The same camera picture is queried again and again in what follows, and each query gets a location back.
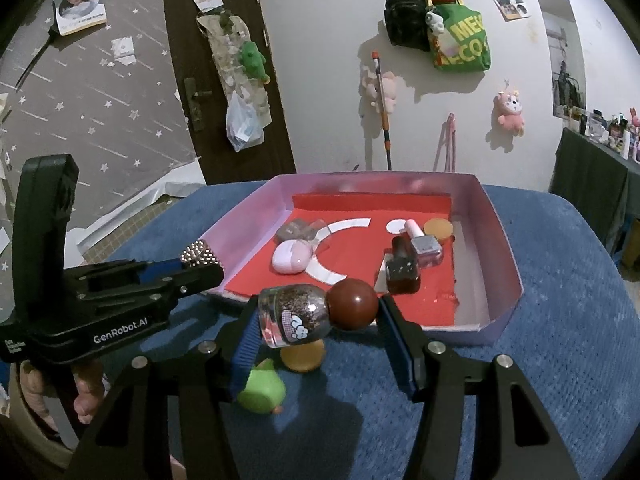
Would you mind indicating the pink plush toy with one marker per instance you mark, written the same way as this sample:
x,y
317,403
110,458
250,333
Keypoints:
x,y
390,90
510,112

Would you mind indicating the small white plush toy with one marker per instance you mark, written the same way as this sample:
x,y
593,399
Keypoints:
x,y
435,22

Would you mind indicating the row of cosmetic bottles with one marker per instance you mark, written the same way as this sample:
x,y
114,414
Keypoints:
x,y
615,132

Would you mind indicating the pink oval case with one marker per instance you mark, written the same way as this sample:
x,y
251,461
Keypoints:
x,y
292,257

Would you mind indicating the grey rounded case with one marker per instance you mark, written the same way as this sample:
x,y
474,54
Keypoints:
x,y
289,231

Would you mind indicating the table with dark cloth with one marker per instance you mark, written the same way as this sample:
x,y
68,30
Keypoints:
x,y
585,185

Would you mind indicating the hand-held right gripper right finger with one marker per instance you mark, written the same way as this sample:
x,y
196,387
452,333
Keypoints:
x,y
397,340

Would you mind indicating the clear hanging organizer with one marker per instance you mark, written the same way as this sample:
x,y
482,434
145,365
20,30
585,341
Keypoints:
x,y
225,55

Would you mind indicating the pink cardboard box red bottom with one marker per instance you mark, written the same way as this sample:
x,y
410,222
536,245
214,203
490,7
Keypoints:
x,y
440,290

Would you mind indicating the dark brown door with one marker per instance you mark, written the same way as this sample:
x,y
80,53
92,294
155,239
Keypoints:
x,y
175,35

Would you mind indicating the glitter bottle brown round cap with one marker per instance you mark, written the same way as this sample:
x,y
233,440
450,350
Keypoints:
x,y
300,310

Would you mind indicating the pink hanging rod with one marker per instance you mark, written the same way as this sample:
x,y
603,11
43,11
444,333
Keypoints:
x,y
450,145

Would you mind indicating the book with portrait cover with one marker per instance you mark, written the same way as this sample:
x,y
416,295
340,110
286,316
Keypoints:
x,y
80,7

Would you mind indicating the green plush toy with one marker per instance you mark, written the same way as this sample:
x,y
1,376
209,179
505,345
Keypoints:
x,y
252,62

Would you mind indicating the blue blanket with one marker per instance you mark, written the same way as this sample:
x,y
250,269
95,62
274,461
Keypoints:
x,y
550,335

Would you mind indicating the person's left hand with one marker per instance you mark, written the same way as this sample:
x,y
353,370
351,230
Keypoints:
x,y
90,390

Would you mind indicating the black backpack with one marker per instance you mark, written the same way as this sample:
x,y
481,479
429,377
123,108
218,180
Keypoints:
x,y
405,20

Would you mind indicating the rhinestone studded cylinder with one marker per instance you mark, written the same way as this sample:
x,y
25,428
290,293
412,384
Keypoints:
x,y
200,254

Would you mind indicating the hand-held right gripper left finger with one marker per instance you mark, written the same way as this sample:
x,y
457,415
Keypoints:
x,y
245,355

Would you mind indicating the green printed bag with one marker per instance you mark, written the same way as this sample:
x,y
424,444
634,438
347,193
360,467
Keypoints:
x,y
462,40

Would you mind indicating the small yellow round jar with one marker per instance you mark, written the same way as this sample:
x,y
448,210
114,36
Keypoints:
x,y
439,228

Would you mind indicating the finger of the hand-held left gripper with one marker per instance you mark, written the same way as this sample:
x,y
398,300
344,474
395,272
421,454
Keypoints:
x,y
160,270
195,280

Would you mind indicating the green bottle yellow cap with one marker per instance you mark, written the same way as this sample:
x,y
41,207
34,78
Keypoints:
x,y
262,390

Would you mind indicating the clear plastic bag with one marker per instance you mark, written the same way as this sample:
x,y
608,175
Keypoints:
x,y
242,125

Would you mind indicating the dark bottle black cap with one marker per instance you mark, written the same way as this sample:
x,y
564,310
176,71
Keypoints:
x,y
402,267

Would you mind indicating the wall mirror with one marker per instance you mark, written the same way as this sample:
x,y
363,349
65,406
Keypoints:
x,y
560,50

